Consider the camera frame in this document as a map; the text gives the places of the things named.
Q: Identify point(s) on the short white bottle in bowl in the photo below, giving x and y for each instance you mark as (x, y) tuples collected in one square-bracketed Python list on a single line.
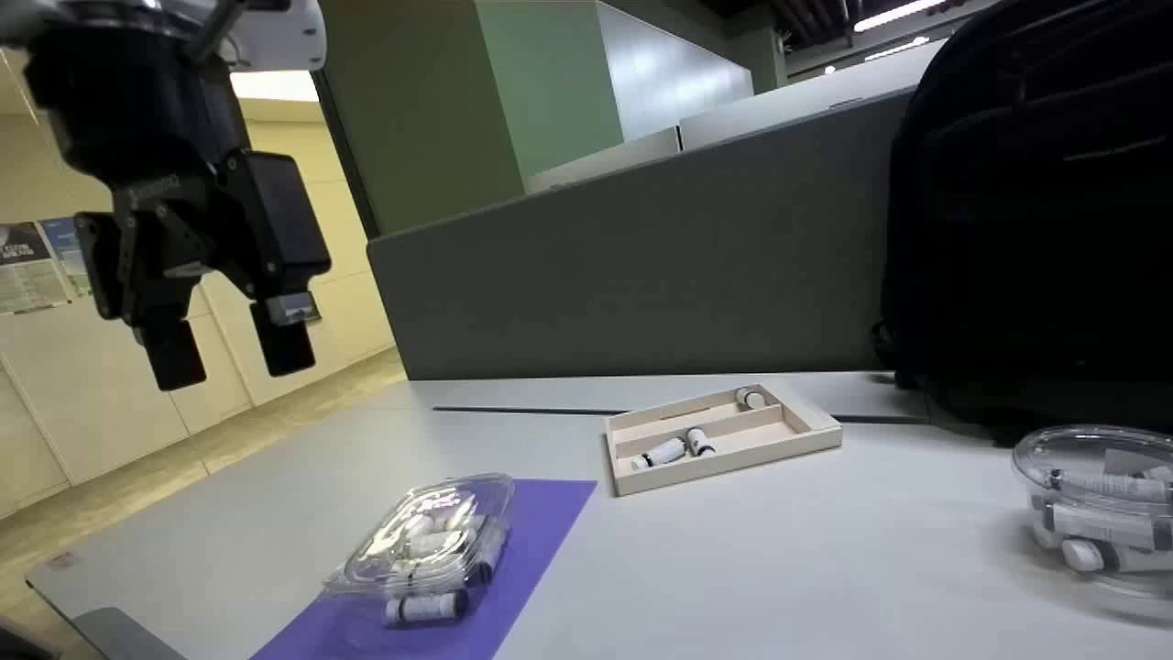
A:
[(1087, 559)]

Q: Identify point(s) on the clear round plastic bowl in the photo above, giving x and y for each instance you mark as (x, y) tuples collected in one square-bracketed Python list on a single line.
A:
[(1101, 514)]

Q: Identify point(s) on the white blue wall poster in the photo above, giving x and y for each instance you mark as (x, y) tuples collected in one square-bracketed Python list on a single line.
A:
[(27, 269)]

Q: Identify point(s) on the blue green wall poster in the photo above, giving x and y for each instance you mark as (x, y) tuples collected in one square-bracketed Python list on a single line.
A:
[(66, 250)]

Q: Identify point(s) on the white bottle dark cap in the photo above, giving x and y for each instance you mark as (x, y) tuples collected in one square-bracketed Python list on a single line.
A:
[(426, 606)]

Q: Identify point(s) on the green pillar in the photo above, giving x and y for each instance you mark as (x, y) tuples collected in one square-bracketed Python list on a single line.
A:
[(478, 97)]

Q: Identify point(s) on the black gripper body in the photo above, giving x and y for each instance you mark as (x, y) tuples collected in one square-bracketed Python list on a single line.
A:
[(132, 97)]

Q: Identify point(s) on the long ceiling light strip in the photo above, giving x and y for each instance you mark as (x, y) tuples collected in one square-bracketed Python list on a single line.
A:
[(900, 11)]

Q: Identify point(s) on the small white bottle black cap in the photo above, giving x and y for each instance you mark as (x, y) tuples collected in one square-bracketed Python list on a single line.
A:
[(700, 441), (664, 451)]

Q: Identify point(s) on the rectangular ceiling light panel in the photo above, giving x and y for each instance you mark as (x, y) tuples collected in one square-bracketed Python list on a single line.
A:
[(277, 87)]

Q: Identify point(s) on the clear plastic clamshell container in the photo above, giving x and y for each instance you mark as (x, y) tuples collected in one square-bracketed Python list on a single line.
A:
[(426, 534)]

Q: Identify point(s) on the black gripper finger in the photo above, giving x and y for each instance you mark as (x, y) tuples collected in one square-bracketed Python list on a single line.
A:
[(277, 232), (157, 305)]

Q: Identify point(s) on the white bottle inside clamshell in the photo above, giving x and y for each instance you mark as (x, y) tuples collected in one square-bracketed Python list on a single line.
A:
[(424, 573)]

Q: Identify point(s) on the gray partition wall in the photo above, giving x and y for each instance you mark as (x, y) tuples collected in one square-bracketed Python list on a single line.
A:
[(635, 269)]

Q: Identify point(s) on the black backpack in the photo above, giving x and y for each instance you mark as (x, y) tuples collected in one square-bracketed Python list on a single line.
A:
[(1040, 208)]

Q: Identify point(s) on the wooden tray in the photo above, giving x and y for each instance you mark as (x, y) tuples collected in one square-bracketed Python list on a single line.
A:
[(783, 441)]

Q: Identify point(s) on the small gray round bottle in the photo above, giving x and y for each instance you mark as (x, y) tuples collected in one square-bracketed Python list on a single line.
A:
[(749, 399)]

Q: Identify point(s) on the long white bottle in bowl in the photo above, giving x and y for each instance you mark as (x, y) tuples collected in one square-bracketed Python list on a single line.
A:
[(1106, 483), (1106, 525)]

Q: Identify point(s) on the purple mat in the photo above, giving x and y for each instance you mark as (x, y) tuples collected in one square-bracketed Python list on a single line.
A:
[(535, 538)]

